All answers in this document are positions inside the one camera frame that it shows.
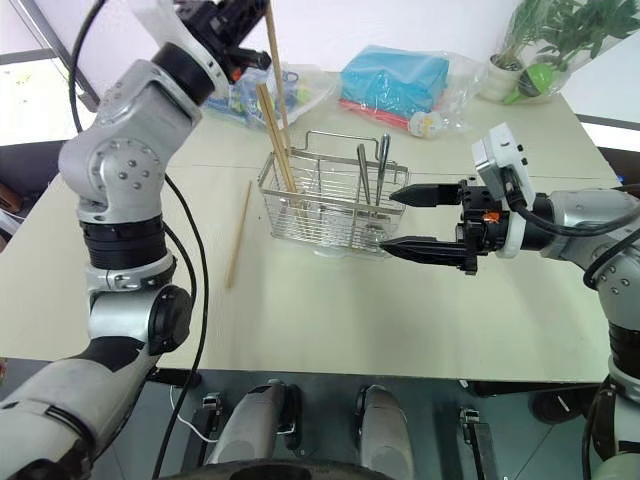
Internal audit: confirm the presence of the small round white packet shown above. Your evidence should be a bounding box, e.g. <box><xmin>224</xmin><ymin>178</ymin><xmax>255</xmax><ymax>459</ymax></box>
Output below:
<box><xmin>408</xmin><ymin>110</ymin><xmax>446</xmax><ymax>138</ymax></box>

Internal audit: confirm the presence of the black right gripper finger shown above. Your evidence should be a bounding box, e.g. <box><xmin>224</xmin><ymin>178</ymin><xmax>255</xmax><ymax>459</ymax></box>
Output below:
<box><xmin>379</xmin><ymin>235</ymin><xmax>470</xmax><ymax>270</ymax></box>
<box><xmin>389</xmin><ymin>183</ymin><xmax>464</xmax><ymax>208</ymax></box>

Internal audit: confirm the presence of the green and black watering can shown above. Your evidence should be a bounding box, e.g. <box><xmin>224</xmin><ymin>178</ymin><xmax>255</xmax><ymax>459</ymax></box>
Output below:
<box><xmin>503</xmin><ymin>62</ymin><xmax>557</xmax><ymax>106</ymax></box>

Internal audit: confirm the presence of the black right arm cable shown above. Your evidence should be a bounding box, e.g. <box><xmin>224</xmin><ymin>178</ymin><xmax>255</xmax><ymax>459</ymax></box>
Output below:
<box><xmin>502</xmin><ymin>169</ymin><xmax>640</xmax><ymax>469</ymax></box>

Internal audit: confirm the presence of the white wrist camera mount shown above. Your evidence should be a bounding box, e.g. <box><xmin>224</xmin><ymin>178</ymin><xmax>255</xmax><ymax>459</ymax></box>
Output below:
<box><xmin>144</xmin><ymin>0</ymin><xmax>239</xmax><ymax>99</ymax></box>
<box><xmin>472</xmin><ymin>124</ymin><xmax>535</xmax><ymax>260</ymax></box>

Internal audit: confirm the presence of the red flat pack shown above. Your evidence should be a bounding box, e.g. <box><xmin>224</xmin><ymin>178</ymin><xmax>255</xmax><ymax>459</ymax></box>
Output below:
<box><xmin>338</xmin><ymin>98</ymin><xmax>417</xmax><ymax>133</ymax></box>

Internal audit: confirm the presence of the thin white cable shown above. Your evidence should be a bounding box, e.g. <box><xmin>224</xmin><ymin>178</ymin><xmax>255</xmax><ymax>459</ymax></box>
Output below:
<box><xmin>168</xmin><ymin>383</ymin><xmax>219</xmax><ymax>444</ymax></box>

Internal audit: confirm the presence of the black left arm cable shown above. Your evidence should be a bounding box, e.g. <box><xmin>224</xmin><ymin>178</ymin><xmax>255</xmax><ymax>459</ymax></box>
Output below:
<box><xmin>69</xmin><ymin>0</ymin><xmax>209</xmax><ymax>479</ymax></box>

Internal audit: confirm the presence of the black table foot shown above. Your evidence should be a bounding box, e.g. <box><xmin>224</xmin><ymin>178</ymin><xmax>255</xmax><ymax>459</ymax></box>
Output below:
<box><xmin>528</xmin><ymin>388</ymin><xmax>602</xmax><ymax>426</ymax></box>

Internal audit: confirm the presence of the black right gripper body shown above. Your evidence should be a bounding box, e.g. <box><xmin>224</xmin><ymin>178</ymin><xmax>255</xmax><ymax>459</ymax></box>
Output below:
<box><xmin>454</xmin><ymin>177</ymin><xmax>512</xmax><ymax>276</ymax></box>

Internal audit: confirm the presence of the wooden chopstick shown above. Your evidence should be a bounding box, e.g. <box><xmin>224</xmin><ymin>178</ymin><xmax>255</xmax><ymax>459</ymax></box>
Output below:
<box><xmin>255</xmin><ymin>83</ymin><xmax>304</xmax><ymax>221</ymax></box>
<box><xmin>261</xmin><ymin>82</ymin><xmax>310</xmax><ymax>221</ymax></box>
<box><xmin>264</xmin><ymin>0</ymin><xmax>292</xmax><ymax>151</ymax></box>
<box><xmin>225</xmin><ymin>180</ymin><xmax>253</xmax><ymax>290</ymax></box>

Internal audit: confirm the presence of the grey rounded robot leg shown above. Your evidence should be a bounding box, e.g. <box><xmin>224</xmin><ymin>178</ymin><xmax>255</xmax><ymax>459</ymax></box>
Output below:
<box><xmin>353</xmin><ymin>383</ymin><xmax>417</xmax><ymax>480</ymax></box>
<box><xmin>204</xmin><ymin>378</ymin><xmax>303</xmax><ymax>467</ymax></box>

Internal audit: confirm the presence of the green leafy plant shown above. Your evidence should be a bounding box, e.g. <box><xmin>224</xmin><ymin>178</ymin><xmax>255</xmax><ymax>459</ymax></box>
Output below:
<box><xmin>494</xmin><ymin>0</ymin><xmax>640</xmax><ymax>71</ymax></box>

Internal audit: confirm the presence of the plastic bag of colourful items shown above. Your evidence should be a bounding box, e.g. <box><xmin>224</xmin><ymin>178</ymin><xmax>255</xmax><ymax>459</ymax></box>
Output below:
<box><xmin>203</xmin><ymin>62</ymin><xmax>337</xmax><ymax>132</ymax></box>

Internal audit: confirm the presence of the white plant pot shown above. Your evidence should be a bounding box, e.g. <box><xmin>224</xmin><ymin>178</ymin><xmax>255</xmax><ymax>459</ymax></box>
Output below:
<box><xmin>486</xmin><ymin>53</ymin><xmax>524</xmax><ymax>102</ymax></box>

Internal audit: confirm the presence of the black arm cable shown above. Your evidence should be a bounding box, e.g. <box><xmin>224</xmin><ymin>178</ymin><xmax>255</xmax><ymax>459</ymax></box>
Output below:
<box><xmin>69</xmin><ymin>0</ymin><xmax>209</xmax><ymax>479</ymax></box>
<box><xmin>502</xmin><ymin>169</ymin><xmax>640</xmax><ymax>469</ymax></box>

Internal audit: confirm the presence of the clear plastic bag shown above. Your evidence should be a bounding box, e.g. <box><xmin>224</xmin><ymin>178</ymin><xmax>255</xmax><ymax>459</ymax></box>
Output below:
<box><xmin>335</xmin><ymin>43</ymin><xmax>487</xmax><ymax>137</ymax></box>

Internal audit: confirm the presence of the metal table leg bracket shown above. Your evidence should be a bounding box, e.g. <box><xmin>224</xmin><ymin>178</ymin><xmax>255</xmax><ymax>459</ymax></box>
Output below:
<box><xmin>201</xmin><ymin>393</ymin><xmax>223</xmax><ymax>467</ymax></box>
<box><xmin>458</xmin><ymin>406</ymin><xmax>502</xmax><ymax>480</ymax></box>

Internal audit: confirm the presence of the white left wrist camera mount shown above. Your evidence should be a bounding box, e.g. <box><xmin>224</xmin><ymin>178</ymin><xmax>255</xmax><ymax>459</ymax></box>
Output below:
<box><xmin>144</xmin><ymin>0</ymin><xmax>239</xmax><ymax>99</ymax></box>

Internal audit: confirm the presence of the blue cloth stack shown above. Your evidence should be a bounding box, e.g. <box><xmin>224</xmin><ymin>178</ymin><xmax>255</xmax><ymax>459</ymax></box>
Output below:
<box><xmin>339</xmin><ymin>45</ymin><xmax>450</xmax><ymax>114</ymax></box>

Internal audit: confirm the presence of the metal wire basket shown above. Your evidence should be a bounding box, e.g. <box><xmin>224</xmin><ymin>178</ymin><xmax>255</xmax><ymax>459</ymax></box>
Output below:
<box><xmin>258</xmin><ymin>130</ymin><xmax>412</xmax><ymax>260</ymax></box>

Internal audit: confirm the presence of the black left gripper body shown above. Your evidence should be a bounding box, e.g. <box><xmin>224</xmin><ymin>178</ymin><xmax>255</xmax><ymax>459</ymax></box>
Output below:
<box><xmin>182</xmin><ymin>0</ymin><xmax>272</xmax><ymax>84</ymax></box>

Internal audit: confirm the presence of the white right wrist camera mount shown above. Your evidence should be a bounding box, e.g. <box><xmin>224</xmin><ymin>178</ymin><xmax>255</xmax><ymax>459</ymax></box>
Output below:
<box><xmin>472</xmin><ymin>124</ymin><xmax>535</xmax><ymax>260</ymax></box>

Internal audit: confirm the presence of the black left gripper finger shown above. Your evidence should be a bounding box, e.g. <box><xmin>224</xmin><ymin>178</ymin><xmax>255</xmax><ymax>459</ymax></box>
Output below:
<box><xmin>229</xmin><ymin>0</ymin><xmax>269</xmax><ymax>46</ymax></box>

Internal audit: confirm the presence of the dark rounded rim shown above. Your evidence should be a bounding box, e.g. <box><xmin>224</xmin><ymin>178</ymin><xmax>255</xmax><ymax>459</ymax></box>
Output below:
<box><xmin>162</xmin><ymin>457</ymin><xmax>417</xmax><ymax>480</ymax></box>

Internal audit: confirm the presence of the black diagonal frame bar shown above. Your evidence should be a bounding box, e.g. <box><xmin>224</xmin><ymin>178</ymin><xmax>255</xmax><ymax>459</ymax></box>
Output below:
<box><xmin>8</xmin><ymin>0</ymin><xmax>102</xmax><ymax>112</ymax></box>

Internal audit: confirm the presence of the metal spoon wide handle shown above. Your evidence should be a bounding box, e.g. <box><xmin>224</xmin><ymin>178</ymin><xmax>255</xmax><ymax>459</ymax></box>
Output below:
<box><xmin>355</xmin><ymin>143</ymin><xmax>374</xmax><ymax>231</ymax></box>

